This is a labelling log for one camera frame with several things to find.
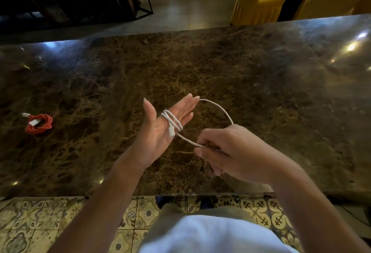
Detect person's left hand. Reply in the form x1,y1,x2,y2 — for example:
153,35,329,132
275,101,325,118
125,93,200,170

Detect person's right hand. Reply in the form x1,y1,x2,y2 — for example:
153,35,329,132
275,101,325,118
193,124,275,186

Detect white charging cable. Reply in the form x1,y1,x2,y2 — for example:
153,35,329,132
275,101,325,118
161,99,235,153

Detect person's right forearm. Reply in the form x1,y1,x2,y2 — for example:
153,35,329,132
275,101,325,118
266,150,371,253

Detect person's left forearm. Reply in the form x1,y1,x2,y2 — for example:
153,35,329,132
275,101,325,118
47,157,146,253

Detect person's dark shoe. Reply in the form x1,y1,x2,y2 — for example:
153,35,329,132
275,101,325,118
155,196,172,209
199,196,217,209

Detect person's beige trousers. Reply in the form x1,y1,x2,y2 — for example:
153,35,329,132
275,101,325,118
144,203,263,242

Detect person's white shirt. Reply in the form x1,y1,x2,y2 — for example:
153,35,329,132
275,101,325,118
139,215,300,253

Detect coiled orange charging cable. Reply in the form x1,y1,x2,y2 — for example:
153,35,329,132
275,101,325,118
21,112,53,135

